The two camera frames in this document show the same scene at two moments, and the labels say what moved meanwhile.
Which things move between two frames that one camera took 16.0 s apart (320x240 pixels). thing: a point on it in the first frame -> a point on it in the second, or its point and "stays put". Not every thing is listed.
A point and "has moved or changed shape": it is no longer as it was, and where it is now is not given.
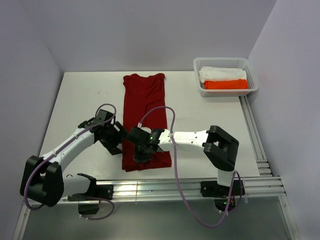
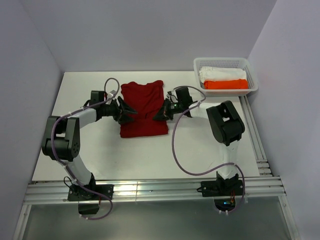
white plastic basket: (240, 63) stays put
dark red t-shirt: (141, 93) has moved or changed shape
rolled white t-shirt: (209, 73) stays put
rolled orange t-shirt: (226, 84) stays put
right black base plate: (213, 189) stays put
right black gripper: (139, 157) -> (164, 113)
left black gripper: (112, 147) -> (123, 109)
